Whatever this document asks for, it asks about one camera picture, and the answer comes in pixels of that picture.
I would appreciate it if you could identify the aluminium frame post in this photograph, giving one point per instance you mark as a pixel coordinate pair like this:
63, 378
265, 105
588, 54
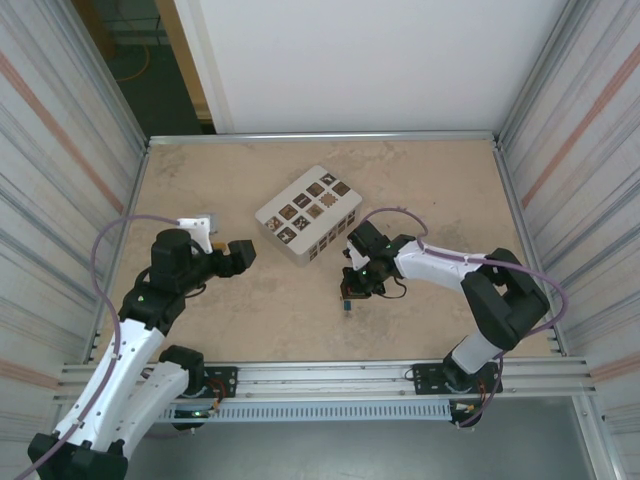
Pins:
107, 70
532, 70

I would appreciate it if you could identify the aluminium table edge rail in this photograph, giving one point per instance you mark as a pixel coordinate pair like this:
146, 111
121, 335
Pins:
320, 137

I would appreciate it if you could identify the aluminium side rail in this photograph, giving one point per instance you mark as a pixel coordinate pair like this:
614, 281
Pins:
127, 215
522, 235

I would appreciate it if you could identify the white box with picture tiles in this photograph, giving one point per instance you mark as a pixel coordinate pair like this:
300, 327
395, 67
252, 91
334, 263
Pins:
310, 200

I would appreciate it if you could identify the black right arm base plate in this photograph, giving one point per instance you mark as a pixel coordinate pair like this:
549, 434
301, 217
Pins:
425, 377

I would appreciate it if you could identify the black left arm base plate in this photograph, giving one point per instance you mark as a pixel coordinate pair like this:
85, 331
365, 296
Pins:
225, 380

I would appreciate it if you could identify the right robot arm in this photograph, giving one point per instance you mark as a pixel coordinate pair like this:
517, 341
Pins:
435, 265

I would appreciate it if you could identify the wooden door frame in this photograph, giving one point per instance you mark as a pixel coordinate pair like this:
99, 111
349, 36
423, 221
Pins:
186, 65

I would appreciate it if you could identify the grey metal sheet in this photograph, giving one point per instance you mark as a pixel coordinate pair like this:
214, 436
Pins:
350, 450

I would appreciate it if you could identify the long aluminium base rail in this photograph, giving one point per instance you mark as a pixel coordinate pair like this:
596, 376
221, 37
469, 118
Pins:
325, 380

